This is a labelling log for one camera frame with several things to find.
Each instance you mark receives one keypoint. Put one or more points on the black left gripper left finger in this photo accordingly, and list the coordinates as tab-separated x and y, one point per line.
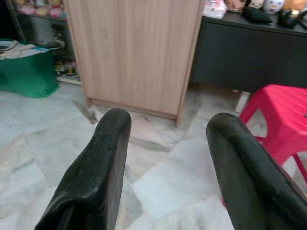
96	172

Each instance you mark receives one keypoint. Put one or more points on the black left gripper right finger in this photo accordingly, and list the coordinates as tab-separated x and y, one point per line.
244	172

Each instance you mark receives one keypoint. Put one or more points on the red plastic stool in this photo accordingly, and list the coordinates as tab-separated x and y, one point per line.
283	119

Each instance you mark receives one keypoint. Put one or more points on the black low console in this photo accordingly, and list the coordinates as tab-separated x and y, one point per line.
239	57

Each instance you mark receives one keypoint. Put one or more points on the light wooden cabinet glass top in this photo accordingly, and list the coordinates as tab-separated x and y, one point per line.
134	60

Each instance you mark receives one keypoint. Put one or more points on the green shopping bag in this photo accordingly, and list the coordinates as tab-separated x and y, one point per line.
28	74

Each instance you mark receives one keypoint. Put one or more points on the beige cloth tote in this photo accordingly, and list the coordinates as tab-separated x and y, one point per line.
16	50

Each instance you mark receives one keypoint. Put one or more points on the black pouch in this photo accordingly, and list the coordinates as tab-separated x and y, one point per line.
256	15

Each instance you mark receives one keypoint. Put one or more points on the black tape dispenser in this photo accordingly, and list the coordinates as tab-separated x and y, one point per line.
286	20

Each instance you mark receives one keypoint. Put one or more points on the glass display cabinet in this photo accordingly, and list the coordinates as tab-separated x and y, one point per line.
36	26

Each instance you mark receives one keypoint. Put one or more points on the pink tissue pack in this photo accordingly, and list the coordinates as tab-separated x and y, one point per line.
214	9

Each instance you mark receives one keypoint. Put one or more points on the clear jar red lid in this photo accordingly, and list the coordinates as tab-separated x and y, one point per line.
233	4

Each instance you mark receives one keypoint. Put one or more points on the black mouse plush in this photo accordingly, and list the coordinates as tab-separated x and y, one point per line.
255	3

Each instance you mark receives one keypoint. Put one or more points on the white duck plush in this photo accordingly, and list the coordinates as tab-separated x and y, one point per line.
273	4

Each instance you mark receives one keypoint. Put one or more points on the yellow bear plush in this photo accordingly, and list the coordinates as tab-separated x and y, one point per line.
295	3

